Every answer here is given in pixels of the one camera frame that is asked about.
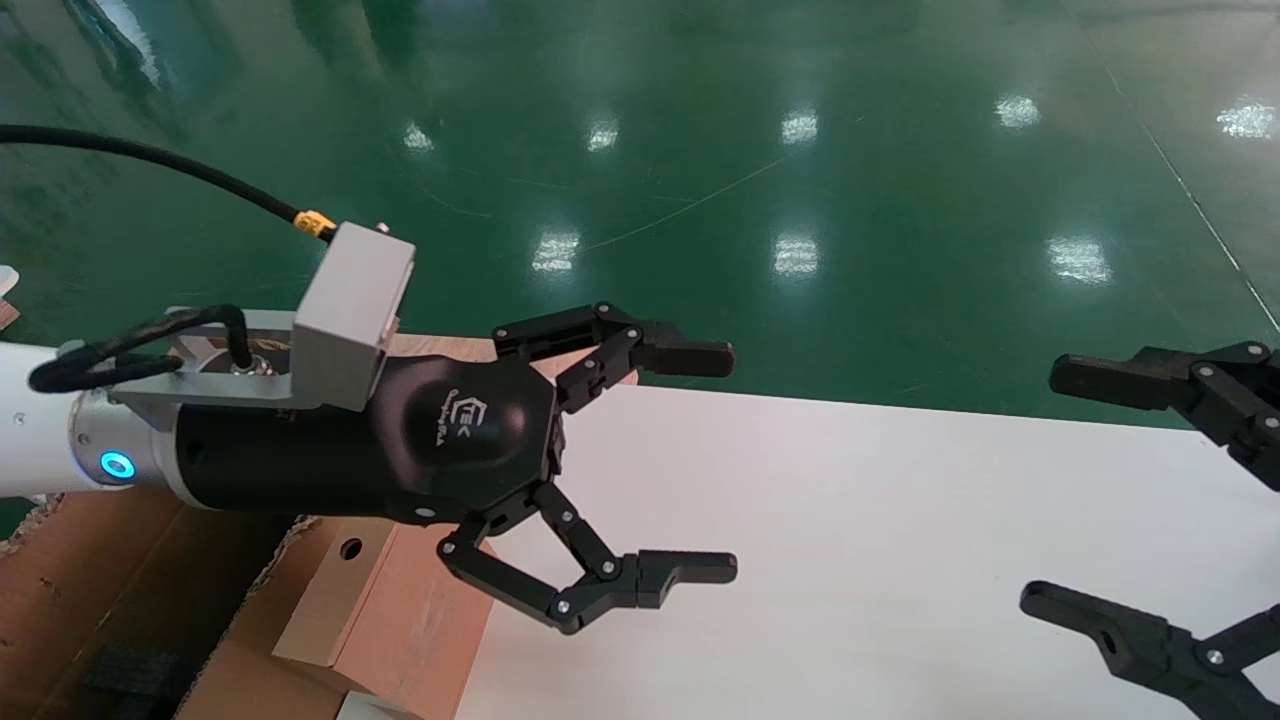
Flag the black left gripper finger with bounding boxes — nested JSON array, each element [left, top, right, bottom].
[[492, 302, 737, 414], [436, 482, 739, 636]]

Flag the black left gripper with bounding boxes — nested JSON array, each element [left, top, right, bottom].
[[173, 354, 564, 525]]

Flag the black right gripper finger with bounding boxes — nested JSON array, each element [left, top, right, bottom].
[[1049, 341, 1280, 492], [1019, 579, 1280, 720]]

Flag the small cardboard box with hole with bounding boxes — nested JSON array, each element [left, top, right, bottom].
[[272, 517, 498, 720]]

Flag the large torn cardboard box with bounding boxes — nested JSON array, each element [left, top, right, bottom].
[[0, 488, 346, 720]]

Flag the wooden board under table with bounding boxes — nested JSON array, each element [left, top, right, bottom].
[[388, 333, 641, 388]]

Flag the black foam block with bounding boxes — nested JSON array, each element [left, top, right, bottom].
[[85, 645, 177, 720]]

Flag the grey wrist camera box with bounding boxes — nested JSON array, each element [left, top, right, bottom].
[[108, 221, 417, 413]]

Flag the black braided cable loop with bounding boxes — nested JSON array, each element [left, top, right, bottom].
[[28, 304, 253, 394]]

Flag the black camera cable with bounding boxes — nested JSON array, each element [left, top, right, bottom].
[[0, 124, 338, 244]]

